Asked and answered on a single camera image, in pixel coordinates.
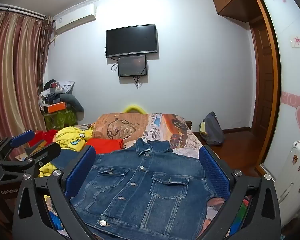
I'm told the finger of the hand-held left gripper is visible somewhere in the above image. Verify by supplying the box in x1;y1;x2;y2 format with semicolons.
0;142;62;175
0;129;36;167

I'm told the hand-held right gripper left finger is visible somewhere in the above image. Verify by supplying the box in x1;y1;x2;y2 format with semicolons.
12;145;97;240

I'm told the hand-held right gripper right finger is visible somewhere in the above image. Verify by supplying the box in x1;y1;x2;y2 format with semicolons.
199;145;282;240

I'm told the blue denim jacket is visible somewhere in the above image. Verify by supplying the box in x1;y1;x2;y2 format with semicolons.
50;138;227;236

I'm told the pile of clothes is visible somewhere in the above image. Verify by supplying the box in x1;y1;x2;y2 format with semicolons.
39;79;75;105

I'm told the dark red cloth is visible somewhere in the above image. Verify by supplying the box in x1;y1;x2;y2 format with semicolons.
28;130;58;148

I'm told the yellow cartoon cloth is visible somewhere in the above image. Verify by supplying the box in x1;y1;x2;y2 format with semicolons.
38;126;94;178

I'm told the green patterned bag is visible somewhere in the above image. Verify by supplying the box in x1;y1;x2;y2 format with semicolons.
43;109;78;131

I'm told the orange-red cloth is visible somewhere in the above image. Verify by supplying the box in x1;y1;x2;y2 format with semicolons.
86;138;125;155

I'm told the grey bag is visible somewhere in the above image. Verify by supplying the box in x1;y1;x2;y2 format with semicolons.
199;111;224;147

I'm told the orange box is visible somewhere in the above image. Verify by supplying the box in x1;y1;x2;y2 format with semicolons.
47;102;66;113

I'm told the grey neck pillow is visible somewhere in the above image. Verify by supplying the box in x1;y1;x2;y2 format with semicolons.
60;93;85;113

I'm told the striped red curtain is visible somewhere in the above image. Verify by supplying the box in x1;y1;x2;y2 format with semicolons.
0;9;53;153

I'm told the bed with printed cover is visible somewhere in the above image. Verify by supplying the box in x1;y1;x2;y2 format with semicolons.
40;112;253;240

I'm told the white appliance with stickers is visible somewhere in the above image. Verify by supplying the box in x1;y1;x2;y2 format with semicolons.
275;140;300;228

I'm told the yellow hoop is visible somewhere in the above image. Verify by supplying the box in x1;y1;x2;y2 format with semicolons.
124;105;146;114

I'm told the brown wooden door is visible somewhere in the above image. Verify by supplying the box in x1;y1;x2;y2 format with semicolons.
248;0;282;181

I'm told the white wardrobe sliding door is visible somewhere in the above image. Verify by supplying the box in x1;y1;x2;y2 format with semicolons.
256;0;300;228

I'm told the white air conditioner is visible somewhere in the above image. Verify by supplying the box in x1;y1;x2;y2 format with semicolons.
54;6;97;34

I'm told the wooden overhead cabinet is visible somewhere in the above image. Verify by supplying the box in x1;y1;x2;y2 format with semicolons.
211;0;263;23

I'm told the small black wall monitor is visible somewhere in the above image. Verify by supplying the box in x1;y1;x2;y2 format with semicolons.
117;54;148;78

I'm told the curtain rail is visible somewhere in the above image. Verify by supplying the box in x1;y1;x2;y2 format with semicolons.
0;3;47;20

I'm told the black wall television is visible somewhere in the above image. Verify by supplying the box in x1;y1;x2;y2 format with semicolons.
105;24;157;58

